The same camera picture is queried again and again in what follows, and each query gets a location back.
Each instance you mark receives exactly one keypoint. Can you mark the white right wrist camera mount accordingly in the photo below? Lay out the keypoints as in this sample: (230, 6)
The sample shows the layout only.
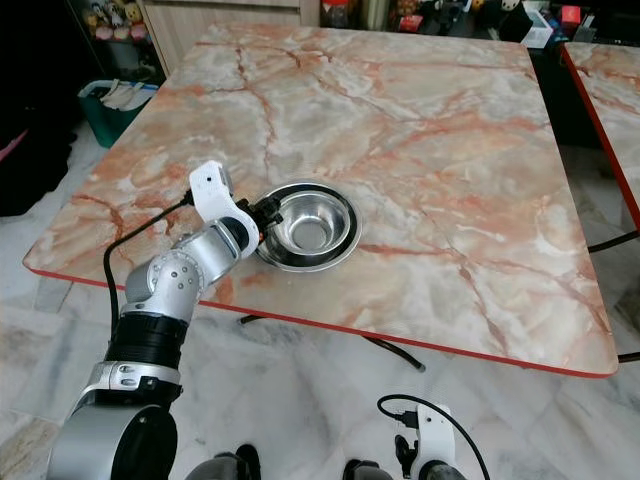
(434, 432)

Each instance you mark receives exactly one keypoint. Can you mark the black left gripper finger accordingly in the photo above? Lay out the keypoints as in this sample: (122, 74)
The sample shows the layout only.
(276, 205)
(275, 226)

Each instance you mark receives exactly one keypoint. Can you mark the white plastic box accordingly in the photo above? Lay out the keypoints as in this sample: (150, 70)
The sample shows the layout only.
(540, 30)

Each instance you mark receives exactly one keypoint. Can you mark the green basket with papers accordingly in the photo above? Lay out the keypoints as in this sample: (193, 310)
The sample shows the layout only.
(112, 118)

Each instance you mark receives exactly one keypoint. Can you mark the jar with red lid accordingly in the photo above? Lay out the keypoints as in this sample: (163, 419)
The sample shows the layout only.
(337, 12)

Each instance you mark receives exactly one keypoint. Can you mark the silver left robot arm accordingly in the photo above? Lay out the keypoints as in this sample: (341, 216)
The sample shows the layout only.
(170, 290)

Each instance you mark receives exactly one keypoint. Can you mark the stainless steel bowl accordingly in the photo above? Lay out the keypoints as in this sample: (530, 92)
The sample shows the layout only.
(308, 226)

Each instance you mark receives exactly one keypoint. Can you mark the group of plush toys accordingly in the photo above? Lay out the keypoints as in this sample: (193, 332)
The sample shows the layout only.
(120, 22)

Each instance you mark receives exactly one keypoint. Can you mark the light wooden cabinet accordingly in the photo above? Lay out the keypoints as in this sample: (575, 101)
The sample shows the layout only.
(210, 30)

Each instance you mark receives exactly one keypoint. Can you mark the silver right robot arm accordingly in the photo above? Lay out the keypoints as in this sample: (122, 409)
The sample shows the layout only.
(445, 472)

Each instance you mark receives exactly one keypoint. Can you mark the grey right robot leg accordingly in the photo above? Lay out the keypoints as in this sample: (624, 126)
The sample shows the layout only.
(362, 471)

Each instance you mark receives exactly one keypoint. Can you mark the black metal table leg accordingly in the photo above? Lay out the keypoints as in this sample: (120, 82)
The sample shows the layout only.
(395, 352)
(252, 319)

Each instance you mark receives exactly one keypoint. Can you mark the small red container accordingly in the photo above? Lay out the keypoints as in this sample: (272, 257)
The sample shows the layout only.
(570, 15)

